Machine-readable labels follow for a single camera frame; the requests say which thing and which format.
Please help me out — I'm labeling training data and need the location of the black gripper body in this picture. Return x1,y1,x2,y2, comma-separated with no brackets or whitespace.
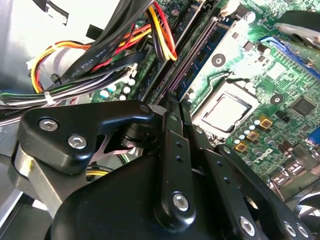
49,151,242,240

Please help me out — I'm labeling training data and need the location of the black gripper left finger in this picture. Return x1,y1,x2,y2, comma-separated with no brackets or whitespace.
14,91,198,229

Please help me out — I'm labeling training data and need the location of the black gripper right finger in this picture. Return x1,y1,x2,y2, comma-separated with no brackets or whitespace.
180,100,315,240

